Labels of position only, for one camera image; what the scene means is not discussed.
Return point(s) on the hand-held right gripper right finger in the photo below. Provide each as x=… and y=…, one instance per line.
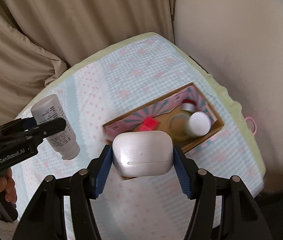
x=181, y=172

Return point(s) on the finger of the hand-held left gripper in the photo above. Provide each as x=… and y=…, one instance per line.
x=44, y=130
x=14, y=125

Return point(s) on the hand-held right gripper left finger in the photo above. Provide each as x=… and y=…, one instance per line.
x=104, y=172

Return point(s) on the white plastic bottle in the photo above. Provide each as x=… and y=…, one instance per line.
x=47, y=107

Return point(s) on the white earbud case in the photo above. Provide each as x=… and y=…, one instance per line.
x=141, y=152

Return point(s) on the pink patterned cardboard box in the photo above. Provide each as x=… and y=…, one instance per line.
x=124, y=127

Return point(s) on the clear tape roll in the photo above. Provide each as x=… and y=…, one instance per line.
x=175, y=123

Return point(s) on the pale jar with white lid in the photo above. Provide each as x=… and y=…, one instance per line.
x=199, y=123

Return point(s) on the small red box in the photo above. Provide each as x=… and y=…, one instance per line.
x=149, y=125

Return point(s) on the small jar with red lid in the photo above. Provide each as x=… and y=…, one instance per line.
x=188, y=102

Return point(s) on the beige curtain panel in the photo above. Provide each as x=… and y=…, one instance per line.
x=14, y=62
x=94, y=12

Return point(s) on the light green bedsheet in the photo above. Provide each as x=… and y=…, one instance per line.
x=241, y=135

